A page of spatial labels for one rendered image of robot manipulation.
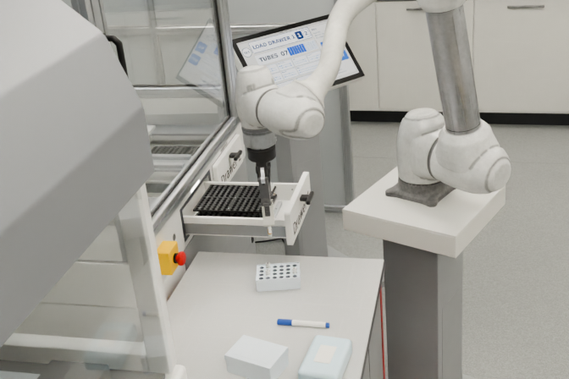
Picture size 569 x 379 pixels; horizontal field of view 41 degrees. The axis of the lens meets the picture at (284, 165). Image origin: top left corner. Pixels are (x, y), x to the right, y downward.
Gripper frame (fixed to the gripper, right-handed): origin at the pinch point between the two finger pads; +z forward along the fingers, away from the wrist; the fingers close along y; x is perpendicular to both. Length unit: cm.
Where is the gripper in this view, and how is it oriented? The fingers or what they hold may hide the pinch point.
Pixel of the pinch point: (267, 212)
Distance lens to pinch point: 209.7
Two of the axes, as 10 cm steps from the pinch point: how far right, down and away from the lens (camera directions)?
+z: 0.9, 9.1, 4.1
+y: 0.1, -4.1, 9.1
